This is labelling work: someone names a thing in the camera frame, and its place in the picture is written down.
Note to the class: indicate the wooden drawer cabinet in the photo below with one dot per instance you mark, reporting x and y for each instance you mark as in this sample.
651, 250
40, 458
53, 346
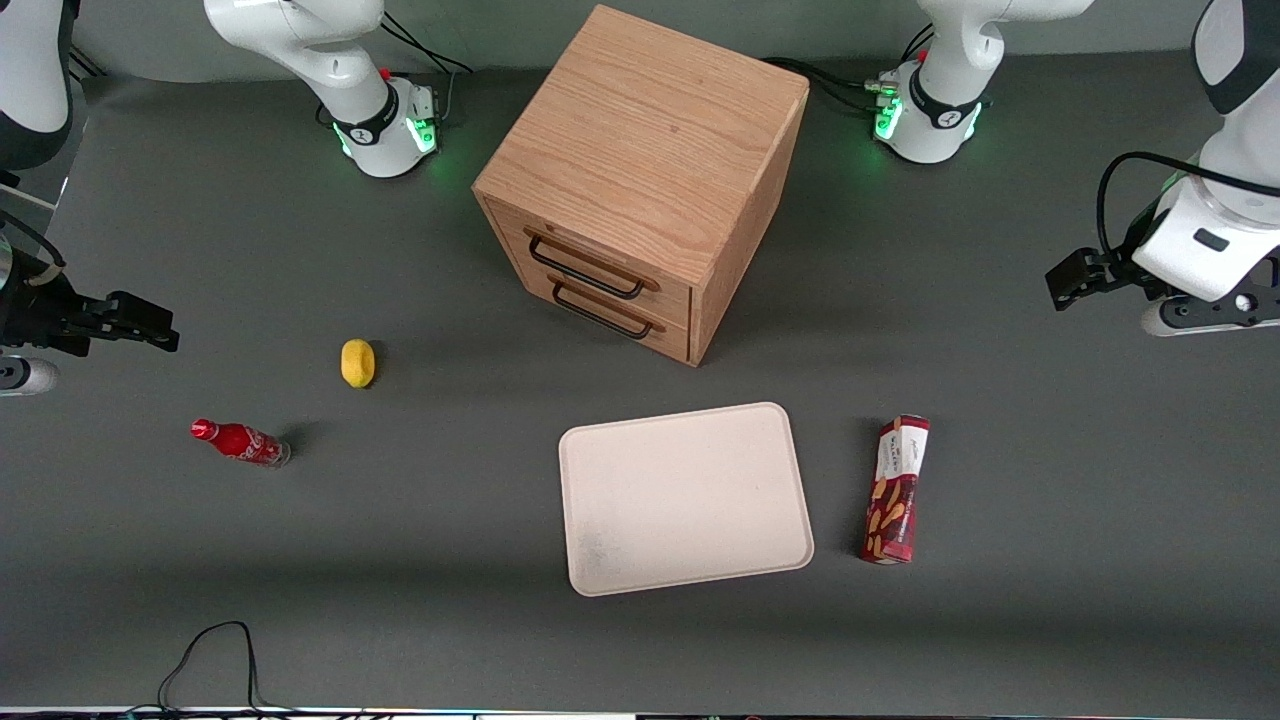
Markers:
650, 150

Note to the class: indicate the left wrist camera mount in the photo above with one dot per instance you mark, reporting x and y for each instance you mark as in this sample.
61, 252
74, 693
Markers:
1190, 316

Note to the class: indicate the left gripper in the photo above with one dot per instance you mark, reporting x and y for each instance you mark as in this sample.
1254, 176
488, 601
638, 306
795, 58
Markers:
1118, 268

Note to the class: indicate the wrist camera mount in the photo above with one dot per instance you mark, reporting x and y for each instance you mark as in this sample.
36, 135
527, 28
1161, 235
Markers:
1190, 316
28, 377

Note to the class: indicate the beige rectangular tray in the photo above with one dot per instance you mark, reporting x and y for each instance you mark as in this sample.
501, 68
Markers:
685, 500

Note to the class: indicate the red cookie box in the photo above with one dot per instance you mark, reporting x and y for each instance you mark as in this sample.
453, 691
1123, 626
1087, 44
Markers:
893, 500

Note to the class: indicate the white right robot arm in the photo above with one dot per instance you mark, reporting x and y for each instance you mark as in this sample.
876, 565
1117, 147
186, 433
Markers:
372, 132

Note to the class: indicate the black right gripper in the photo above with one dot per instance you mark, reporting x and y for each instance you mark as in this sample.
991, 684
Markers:
30, 308

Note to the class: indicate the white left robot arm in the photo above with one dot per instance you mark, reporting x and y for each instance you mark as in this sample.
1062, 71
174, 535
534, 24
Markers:
940, 120

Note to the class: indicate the yellow lemon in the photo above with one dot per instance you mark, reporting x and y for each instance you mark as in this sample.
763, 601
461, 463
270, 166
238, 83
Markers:
357, 363

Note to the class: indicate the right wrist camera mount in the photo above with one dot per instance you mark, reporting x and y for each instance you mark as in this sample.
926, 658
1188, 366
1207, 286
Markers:
28, 377

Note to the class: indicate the wooden drawer front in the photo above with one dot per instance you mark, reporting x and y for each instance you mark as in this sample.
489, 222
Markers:
676, 341
671, 303

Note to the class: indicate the red cola bottle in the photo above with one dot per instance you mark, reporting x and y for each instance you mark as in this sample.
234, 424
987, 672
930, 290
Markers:
240, 441

